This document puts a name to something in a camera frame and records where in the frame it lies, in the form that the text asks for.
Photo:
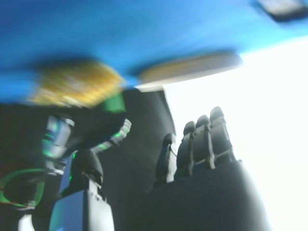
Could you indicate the blurry yellow-brown snack bag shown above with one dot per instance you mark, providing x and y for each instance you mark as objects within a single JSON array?
[{"x": 77, "y": 84}]

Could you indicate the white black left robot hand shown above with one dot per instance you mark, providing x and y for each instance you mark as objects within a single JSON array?
[{"x": 204, "y": 197}]

